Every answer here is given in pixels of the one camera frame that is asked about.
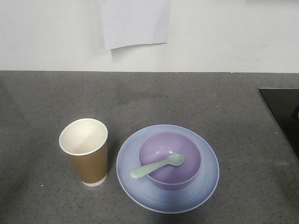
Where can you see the purple plastic bowl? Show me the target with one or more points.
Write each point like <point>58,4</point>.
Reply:
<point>158,146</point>

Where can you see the pale green plastic spoon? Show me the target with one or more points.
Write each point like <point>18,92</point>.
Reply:
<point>172,159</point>

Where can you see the brown paper cup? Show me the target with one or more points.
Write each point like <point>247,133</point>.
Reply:
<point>85,142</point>

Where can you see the light blue plastic plate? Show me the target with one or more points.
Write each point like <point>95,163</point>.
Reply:
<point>170,201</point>

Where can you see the white paper sheet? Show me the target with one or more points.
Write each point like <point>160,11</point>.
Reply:
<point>135,22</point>

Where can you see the black induction cooktop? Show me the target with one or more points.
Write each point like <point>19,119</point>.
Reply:
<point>283,106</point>

